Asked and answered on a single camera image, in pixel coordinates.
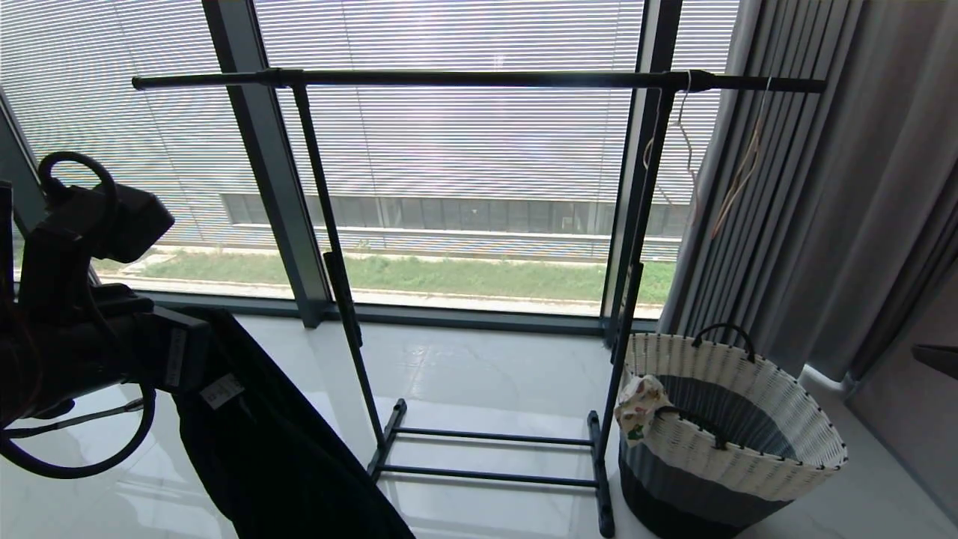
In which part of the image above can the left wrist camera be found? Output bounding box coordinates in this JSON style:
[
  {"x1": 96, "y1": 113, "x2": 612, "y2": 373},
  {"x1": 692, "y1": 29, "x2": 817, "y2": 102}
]
[{"x1": 133, "y1": 305, "x2": 213, "y2": 392}]

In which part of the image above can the black garment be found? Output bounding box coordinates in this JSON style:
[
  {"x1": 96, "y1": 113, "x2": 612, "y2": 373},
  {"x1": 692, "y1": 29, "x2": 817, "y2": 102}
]
[{"x1": 171, "y1": 307, "x2": 416, "y2": 539}]

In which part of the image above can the grey curtain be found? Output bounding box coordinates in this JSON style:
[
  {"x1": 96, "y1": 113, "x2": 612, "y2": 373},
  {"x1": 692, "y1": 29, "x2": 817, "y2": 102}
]
[{"x1": 659, "y1": 0, "x2": 958, "y2": 383}]

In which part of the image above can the black clothes rack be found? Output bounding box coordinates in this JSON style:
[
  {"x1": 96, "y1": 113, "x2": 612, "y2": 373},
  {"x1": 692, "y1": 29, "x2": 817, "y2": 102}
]
[{"x1": 132, "y1": 67, "x2": 828, "y2": 538}]

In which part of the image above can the black cable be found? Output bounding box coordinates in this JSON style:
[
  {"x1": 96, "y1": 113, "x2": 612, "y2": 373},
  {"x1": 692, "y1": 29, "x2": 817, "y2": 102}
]
[
  {"x1": 0, "y1": 386, "x2": 156, "y2": 480},
  {"x1": 37, "y1": 152, "x2": 118, "y2": 222}
]

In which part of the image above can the pink clothes hanger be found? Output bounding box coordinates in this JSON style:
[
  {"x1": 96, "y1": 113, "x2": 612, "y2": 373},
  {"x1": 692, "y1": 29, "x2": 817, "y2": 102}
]
[
  {"x1": 711, "y1": 75, "x2": 773, "y2": 240},
  {"x1": 642, "y1": 90, "x2": 701, "y2": 225}
]

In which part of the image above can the cream printed garment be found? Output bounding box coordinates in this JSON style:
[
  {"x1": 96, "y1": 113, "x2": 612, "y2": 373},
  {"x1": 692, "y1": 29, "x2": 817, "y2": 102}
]
[{"x1": 614, "y1": 374, "x2": 678, "y2": 444}]

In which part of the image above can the white laundry basket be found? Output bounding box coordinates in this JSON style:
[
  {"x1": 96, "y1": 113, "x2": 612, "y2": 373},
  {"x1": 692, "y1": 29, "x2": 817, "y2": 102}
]
[{"x1": 617, "y1": 322, "x2": 849, "y2": 539}]

